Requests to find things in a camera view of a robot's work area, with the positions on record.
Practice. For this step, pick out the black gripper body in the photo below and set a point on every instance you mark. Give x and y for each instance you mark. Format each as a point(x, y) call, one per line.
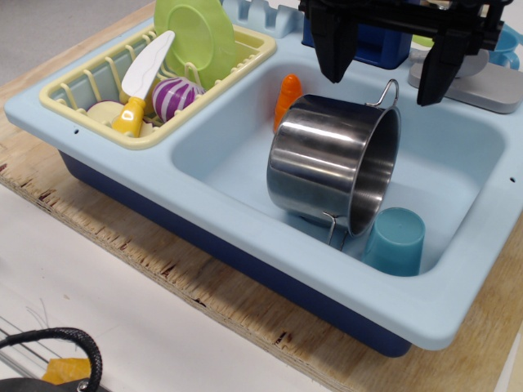
point(482, 19)

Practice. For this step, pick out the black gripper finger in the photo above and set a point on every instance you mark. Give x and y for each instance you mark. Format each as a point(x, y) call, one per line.
point(334, 31)
point(441, 65)

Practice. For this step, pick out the stainless steel pot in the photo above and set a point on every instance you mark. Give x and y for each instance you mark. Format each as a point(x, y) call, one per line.
point(331, 161)

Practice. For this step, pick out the light blue toy sink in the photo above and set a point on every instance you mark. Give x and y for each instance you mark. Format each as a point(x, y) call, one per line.
point(459, 167)

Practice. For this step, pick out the green plastic dish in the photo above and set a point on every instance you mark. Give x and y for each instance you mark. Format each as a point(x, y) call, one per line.
point(422, 41)

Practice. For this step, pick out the blue plastic mug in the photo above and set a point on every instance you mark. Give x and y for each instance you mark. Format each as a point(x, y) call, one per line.
point(504, 53)

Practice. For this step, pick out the grey toy faucet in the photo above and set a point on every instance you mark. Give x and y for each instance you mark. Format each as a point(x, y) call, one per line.
point(486, 85)

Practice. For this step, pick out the light blue utensil holder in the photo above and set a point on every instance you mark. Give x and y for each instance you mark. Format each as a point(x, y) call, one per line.
point(260, 16)

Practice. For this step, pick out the orange toy carrot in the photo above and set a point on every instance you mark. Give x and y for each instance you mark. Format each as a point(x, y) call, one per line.
point(290, 90)

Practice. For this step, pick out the green plastic plate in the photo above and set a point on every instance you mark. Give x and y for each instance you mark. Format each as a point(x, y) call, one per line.
point(204, 47)

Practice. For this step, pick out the purple striped toy onion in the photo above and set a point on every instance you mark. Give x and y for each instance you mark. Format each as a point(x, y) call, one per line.
point(174, 94)

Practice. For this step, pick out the teal plastic cup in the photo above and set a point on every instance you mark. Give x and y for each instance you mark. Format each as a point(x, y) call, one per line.
point(395, 242)

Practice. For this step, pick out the white yellow toy knife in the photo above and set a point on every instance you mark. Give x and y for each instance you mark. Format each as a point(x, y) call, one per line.
point(137, 82)

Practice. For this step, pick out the pale yellow small plate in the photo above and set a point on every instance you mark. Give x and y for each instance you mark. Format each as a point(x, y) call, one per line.
point(106, 112)

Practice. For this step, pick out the pale yellow dish rack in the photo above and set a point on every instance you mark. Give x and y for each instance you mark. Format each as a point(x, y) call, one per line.
point(99, 80)

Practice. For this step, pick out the plywood board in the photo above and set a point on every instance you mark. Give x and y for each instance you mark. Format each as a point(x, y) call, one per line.
point(169, 317)

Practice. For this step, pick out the yellow tape piece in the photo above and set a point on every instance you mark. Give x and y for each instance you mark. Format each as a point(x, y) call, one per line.
point(61, 371)

